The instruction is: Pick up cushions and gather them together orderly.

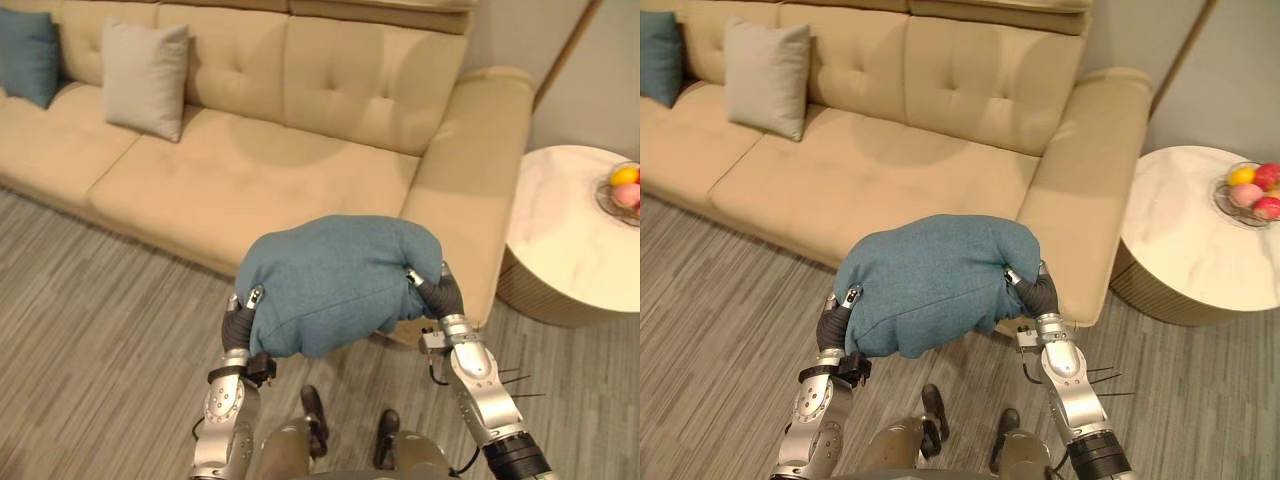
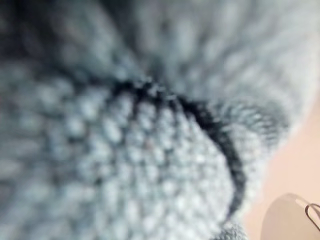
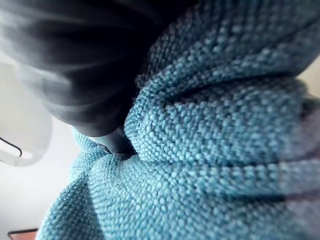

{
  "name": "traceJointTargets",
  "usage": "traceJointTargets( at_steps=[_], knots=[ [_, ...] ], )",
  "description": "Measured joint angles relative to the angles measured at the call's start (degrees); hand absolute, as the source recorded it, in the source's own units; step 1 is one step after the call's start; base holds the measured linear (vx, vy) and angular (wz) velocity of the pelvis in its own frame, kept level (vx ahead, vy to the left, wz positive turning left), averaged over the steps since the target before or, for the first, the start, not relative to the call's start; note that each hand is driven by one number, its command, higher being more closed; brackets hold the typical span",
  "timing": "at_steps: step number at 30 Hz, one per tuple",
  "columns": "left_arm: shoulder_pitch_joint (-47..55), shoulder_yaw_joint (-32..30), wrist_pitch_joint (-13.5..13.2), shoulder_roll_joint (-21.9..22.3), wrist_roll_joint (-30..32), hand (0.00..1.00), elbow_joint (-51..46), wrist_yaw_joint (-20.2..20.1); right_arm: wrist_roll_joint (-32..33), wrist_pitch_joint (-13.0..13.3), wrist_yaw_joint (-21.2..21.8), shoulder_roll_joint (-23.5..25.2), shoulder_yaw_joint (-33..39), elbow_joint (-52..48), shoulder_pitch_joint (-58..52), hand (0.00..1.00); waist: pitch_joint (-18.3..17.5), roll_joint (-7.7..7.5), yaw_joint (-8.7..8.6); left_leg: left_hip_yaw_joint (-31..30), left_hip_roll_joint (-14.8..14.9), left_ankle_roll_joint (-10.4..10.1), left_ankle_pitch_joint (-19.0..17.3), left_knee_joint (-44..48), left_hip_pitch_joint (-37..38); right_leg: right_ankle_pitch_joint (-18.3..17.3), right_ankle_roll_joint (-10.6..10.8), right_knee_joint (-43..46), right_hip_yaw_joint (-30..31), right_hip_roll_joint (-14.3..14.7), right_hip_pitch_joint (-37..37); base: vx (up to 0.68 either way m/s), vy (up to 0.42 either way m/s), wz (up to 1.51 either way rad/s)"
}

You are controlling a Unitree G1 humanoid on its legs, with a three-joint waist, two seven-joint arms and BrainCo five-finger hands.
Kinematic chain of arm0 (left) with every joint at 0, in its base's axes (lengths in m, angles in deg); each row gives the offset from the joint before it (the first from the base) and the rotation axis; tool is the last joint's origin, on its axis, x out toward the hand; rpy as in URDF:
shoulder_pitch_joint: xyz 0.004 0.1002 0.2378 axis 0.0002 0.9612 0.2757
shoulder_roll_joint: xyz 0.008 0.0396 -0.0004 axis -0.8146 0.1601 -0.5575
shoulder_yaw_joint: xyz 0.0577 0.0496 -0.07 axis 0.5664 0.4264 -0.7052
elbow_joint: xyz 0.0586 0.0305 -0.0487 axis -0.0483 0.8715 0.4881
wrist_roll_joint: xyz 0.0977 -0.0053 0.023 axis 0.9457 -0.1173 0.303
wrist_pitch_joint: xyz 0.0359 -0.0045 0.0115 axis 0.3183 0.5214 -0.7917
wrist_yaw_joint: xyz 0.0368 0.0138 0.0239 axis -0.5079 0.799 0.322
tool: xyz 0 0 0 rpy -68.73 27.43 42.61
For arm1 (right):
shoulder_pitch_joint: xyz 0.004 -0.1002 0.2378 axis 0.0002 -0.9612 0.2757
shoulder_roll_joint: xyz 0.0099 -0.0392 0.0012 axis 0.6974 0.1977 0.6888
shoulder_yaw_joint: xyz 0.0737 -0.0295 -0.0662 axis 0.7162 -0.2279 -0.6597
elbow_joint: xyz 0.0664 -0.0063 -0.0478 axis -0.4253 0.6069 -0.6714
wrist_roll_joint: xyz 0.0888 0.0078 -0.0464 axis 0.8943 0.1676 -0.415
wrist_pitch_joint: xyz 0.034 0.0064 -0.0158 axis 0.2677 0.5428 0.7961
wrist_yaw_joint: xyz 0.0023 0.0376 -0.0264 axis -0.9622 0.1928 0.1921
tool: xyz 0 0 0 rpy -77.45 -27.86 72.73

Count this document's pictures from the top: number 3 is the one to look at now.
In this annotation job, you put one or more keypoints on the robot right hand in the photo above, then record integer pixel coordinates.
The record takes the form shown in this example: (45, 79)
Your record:
(87, 62)

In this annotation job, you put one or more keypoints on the blue woven cushion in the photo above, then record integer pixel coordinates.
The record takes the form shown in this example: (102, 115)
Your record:
(200, 150)

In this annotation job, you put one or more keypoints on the white round side table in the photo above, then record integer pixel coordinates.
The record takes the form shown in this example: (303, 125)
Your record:
(30, 125)

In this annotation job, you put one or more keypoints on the dark framed brown board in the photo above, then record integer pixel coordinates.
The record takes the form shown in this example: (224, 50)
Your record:
(22, 235)

